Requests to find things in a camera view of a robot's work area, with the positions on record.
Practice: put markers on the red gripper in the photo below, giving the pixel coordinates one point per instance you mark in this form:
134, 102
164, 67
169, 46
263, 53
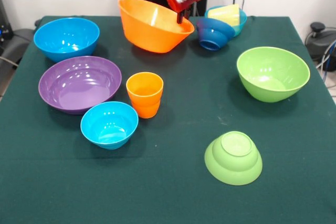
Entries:
173, 2

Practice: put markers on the small dark blue bowl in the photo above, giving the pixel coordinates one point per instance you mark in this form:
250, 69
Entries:
214, 35

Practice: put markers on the large orange bowl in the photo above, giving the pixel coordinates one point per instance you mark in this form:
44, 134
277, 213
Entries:
152, 37

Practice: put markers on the yellow cup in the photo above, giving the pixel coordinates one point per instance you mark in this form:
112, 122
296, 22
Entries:
228, 14

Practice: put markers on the translucent blue ridged bowl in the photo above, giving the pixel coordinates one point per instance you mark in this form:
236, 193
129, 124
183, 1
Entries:
241, 24

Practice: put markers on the small green bowl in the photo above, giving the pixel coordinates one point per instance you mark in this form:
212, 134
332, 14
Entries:
233, 163

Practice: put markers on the black power adapter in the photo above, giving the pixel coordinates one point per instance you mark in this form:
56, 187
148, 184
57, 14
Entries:
232, 11

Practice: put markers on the orange cup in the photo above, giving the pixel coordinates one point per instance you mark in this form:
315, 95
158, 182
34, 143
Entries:
144, 103

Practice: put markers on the large green bowl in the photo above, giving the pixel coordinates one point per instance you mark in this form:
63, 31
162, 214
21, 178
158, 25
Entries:
273, 74

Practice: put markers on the large blue bowl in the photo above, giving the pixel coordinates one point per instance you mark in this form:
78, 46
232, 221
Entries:
65, 37

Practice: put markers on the purple bowl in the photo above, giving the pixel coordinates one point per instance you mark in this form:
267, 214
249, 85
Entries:
78, 85

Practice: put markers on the small light blue bowl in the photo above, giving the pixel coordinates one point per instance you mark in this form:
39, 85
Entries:
109, 127

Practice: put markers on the dark grey seat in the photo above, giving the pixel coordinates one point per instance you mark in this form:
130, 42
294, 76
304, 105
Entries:
21, 40

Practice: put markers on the black electronic device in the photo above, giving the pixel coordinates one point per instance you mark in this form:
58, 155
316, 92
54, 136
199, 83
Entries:
5, 30

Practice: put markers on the dark green tablecloth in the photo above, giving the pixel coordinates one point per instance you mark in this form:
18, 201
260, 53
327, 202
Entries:
183, 195

